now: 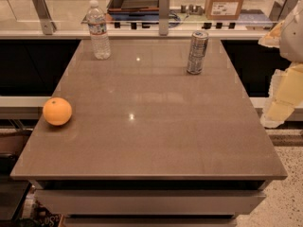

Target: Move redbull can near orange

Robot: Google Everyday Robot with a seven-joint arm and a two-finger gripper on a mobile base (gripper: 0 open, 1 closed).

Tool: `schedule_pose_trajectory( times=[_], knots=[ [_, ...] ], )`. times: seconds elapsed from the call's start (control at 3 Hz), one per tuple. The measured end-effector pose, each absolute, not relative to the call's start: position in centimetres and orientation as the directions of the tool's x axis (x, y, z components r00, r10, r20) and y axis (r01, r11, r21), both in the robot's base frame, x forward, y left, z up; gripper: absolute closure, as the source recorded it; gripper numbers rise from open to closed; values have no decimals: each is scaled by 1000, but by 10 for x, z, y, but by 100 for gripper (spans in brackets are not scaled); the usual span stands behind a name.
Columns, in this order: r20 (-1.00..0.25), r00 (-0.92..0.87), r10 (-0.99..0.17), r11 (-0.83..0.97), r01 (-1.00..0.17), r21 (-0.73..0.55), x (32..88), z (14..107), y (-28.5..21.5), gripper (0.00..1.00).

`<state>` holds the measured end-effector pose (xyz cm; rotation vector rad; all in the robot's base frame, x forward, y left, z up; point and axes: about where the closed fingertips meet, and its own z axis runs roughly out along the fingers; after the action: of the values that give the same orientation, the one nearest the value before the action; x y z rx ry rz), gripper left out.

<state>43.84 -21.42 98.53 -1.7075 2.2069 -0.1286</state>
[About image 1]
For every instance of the silver redbull can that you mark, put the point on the silver redbull can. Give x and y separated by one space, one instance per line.
197 50

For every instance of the right metal railing post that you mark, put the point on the right metal railing post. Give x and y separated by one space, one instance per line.
281 8

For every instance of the table drawer cabinet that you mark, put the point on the table drawer cabinet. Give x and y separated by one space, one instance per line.
150 208

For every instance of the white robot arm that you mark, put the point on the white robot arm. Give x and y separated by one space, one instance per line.
291 39

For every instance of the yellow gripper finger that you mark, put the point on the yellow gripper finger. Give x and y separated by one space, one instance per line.
271 39
285 93

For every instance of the metal railing post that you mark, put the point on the metal railing post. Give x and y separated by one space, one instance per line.
281 8
163 17
47 24

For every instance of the orange fruit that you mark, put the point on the orange fruit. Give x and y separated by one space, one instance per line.
57 111

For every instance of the left metal railing post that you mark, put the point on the left metal railing post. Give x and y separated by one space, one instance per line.
47 24

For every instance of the cardboard box with label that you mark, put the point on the cardboard box with label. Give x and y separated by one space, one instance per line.
223 9

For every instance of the middle metal railing post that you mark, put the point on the middle metal railing post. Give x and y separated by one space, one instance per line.
163 17

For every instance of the clear plastic water bottle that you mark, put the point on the clear plastic water bottle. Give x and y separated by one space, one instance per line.
96 22

